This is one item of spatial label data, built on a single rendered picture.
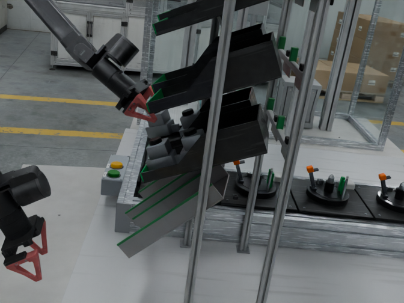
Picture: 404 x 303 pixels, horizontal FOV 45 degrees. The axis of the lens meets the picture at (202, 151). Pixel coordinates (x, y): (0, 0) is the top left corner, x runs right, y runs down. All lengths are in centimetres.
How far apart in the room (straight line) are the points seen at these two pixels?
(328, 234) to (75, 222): 78
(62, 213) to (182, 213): 61
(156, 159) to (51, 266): 45
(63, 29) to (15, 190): 49
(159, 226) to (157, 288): 24
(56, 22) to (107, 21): 539
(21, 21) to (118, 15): 332
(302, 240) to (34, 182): 86
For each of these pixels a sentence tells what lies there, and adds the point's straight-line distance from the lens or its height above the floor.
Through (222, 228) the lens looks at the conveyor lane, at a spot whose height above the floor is 91.
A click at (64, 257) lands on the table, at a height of 86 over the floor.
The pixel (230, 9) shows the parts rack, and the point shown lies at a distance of 92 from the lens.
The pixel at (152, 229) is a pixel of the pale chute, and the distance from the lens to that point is 112.
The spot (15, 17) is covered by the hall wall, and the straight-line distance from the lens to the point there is 970.
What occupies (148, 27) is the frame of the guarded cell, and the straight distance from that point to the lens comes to 228.
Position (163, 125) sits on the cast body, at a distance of 122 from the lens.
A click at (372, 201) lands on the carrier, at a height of 97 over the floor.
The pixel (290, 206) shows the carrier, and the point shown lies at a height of 97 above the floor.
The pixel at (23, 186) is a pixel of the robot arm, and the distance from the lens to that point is 103.
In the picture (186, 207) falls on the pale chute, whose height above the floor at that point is 115.
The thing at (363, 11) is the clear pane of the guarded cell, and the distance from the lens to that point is 294.
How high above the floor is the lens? 166
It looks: 22 degrees down
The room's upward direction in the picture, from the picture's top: 8 degrees clockwise
